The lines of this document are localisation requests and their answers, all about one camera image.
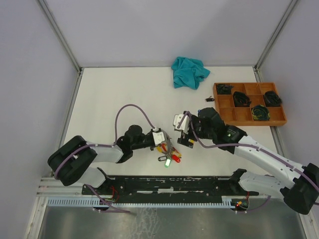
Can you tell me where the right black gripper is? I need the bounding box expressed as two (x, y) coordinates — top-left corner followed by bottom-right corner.
(177, 115), (215, 148)

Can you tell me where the large metal keyring yellow handle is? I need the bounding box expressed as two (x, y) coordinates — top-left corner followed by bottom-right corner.
(156, 131), (173, 157)

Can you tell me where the green tag key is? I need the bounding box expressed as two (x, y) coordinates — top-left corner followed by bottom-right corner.
(165, 159), (171, 168)

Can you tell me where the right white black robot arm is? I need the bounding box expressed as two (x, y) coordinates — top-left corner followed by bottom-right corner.
(173, 108), (319, 215)

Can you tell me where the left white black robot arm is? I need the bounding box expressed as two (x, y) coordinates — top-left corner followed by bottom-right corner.
(47, 125), (169, 194)

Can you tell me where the red key tag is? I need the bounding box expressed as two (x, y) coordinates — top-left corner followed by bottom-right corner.
(171, 154), (181, 163)

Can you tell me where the black key tag key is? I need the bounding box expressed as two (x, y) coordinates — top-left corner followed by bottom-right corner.
(205, 97), (215, 102)

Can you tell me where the wooden compartment tray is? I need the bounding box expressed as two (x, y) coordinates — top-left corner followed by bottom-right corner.
(213, 82), (287, 126)

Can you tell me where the teal cloth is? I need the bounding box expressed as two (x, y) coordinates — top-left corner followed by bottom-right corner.
(171, 56), (210, 90)

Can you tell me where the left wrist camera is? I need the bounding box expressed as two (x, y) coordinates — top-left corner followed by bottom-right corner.
(152, 128), (168, 146)

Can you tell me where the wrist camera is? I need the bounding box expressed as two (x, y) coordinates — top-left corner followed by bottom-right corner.
(152, 128), (168, 146)
(173, 114), (189, 133)

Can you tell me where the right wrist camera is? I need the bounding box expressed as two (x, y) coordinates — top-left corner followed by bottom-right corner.
(173, 114), (189, 133)

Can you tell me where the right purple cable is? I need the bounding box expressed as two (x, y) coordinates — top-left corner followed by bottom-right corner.
(183, 111), (319, 214)

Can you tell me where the purple cable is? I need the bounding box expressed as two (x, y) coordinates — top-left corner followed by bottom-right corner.
(183, 111), (319, 214)
(54, 104), (160, 214)

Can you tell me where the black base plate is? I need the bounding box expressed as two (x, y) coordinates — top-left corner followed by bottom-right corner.
(95, 176), (258, 204)

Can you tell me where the black strap bundle top left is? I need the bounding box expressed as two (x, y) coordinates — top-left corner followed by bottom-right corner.
(215, 84), (234, 95)

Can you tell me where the black strap bundle middle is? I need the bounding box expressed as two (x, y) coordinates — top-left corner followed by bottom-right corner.
(232, 91), (252, 108)

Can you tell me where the black green strap bundle bottom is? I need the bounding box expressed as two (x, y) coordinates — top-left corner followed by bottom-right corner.
(250, 104), (271, 122)

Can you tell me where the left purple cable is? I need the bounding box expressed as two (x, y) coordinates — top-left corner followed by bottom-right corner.
(54, 104), (160, 214)

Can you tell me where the white cable duct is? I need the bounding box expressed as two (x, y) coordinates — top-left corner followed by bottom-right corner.
(46, 196), (237, 207)

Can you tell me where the black strap bundle right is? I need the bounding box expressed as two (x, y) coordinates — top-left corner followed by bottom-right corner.
(263, 90), (283, 107)

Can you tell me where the aluminium frame rail left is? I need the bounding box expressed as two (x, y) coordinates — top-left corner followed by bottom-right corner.
(36, 0), (83, 73)

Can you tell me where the aluminium frame rail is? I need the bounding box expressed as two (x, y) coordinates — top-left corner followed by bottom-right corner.
(254, 0), (300, 71)
(36, 0), (83, 73)

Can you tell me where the aluminium frame rail right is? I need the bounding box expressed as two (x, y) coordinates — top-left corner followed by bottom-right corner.
(254, 0), (300, 71)

